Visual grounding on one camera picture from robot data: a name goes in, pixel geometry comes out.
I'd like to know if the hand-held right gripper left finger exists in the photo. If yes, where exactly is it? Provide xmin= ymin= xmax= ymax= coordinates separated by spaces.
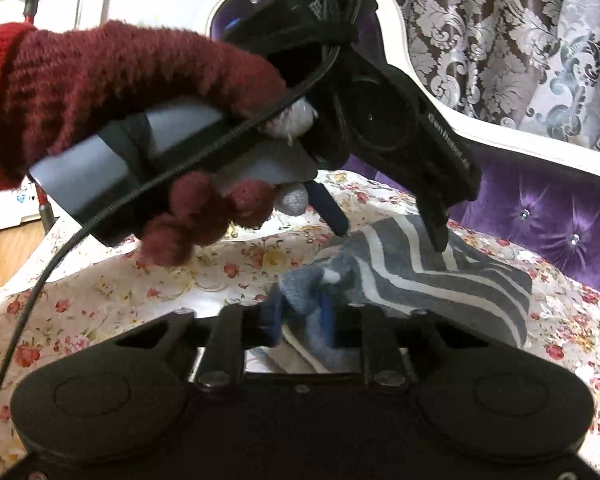
xmin=115 ymin=300 xmax=281 ymax=391

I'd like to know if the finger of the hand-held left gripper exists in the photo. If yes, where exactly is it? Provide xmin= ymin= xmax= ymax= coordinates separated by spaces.
xmin=305 ymin=182 xmax=351 ymax=238
xmin=422 ymin=205 xmax=451 ymax=253

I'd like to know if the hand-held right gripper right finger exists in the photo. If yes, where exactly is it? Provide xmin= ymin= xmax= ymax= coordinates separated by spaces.
xmin=320 ymin=296 xmax=481 ymax=387

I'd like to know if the grey white striped sweater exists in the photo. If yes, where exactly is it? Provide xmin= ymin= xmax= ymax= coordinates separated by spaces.
xmin=275 ymin=215 xmax=533 ymax=373

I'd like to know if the person's left hand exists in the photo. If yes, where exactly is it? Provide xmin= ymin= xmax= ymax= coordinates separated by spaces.
xmin=0 ymin=20 xmax=317 ymax=267

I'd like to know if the purple tufted white-framed headboard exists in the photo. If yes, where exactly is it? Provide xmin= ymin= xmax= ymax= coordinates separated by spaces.
xmin=205 ymin=0 xmax=600 ymax=296

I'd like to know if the brown silver damask curtain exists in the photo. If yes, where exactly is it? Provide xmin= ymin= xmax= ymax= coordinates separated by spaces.
xmin=355 ymin=0 xmax=600 ymax=146

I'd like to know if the floral bed sheet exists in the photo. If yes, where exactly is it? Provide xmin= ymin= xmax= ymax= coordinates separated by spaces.
xmin=0 ymin=170 xmax=600 ymax=480

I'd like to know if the white box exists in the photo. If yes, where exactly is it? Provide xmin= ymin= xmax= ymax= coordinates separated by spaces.
xmin=0 ymin=180 xmax=48 ymax=233

